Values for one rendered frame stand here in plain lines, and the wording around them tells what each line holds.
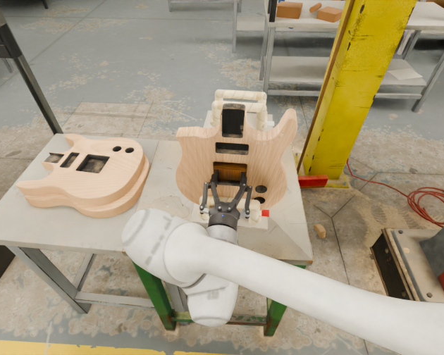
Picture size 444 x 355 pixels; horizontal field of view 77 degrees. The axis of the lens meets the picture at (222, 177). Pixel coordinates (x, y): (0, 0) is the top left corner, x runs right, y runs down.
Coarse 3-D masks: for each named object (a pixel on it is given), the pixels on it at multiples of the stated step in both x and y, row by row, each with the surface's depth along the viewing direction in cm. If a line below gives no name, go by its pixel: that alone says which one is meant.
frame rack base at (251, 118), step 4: (208, 112) 116; (208, 116) 113; (248, 116) 113; (252, 116) 113; (256, 116) 113; (268, 116) 113; (272, 116) 113; (208, 120) 111; (248, 120) 111; (252, 120) 111; (256, 120) 111; (268, 120) 111; (272, 120) 111; (204, 124) 110; (208, 124) 110; (252, 124) 110; (268, 128) 108; (272, 128) 108
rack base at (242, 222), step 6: (192, 210) 101; (192, 216) 98; (198, 216) 98; (264, 216) 98; (192, 222) 97; (198, 222) 97; (204, 222) 97; (240, 222) 97; (246, 222) 97; (264, 222) 97; (246, 228) 96; (252, 228) 96; (258, 228) 95; (264, 228) 95
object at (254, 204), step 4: (208, 196) 91; (212, 196) 91; (200, 200) 91; (208, 200) 90; (212, 200) 90; (220, 200) 90; (224, 200) 90; (228, 200) 90; (240, 200) 89; (244, 200) 90; (252, 200) 90; (256, 200) 90; (208, 204) 91; (212, 204) 90; (240, 204) 89; (244, 204) 89; (252, 204) 89; (256, 204) 89; (252, 208) 89
